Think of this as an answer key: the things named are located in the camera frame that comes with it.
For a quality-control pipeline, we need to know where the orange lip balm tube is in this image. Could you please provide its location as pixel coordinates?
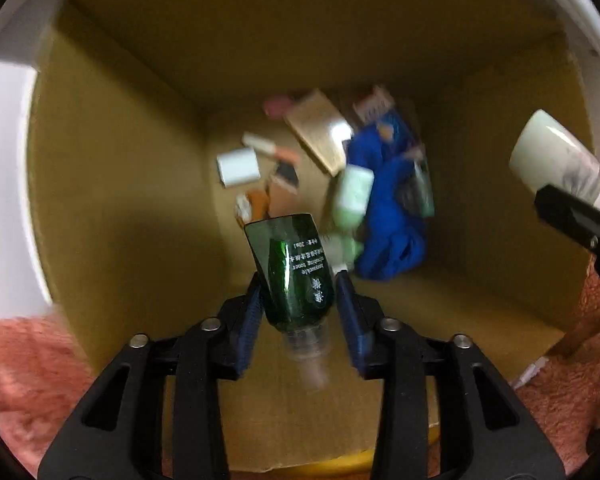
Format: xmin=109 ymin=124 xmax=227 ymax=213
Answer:
xmin=242 ymin=132 xmax=300 ymax=166

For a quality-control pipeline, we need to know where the large light green bottle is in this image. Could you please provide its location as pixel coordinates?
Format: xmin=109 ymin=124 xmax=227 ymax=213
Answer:
xmin=332 ymin=165 xmax=375 ymax=232

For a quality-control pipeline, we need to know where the pink round compact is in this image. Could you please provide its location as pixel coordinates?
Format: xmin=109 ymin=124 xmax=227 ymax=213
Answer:
xmin=262 ymin=96 xmax=294 ymax=120

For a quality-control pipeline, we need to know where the white and blue medicine box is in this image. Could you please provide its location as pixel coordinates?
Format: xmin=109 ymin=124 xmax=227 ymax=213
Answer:
xmin=352 ymin=86 xmax=419 ymax=155

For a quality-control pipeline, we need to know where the white power adapter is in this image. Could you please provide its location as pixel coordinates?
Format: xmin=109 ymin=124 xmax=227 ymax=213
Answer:
xmin=216 ymin=148 xmax=261 ymax=188

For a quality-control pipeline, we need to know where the purple round air freshener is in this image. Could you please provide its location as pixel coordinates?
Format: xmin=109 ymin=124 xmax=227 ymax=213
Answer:
xmin=235 ymin=194 xmax=252 ymax=226

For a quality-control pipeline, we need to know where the dark green spray bottle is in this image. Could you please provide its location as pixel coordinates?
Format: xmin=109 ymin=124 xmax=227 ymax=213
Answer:
xmin=245 ymin=214 xmax=335 ymax=390

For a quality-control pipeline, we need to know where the blue mesh cloth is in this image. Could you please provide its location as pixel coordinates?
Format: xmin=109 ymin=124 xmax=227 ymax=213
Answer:
xmin=348 ymin=110 xmax=427 ymax=281

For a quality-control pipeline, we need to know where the white plastic storage box lid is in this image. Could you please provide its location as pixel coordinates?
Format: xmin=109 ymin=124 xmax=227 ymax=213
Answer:
xmin=0 ymin=0 xmax=600 ymax=328

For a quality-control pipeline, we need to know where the white cylindrical bottle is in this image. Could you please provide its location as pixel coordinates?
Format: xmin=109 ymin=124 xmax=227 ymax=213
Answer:
xmin=509 ymin=110 xmax=600 ymax=210

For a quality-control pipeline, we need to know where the clear plastic cup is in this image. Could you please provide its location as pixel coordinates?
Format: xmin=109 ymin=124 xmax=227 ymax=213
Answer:
xmin=398 ymin=159 xmax=436 ymax=219

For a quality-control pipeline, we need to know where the brown cardboard trash box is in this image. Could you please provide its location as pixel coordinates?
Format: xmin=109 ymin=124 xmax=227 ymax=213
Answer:
xmin=26 ymin=0 xmax=598 ymax=476

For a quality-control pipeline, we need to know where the small green tube bottle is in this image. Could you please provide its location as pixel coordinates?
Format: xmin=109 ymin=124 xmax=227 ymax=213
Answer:
xmin=321 ymin=233 xmax=364 ymax=274

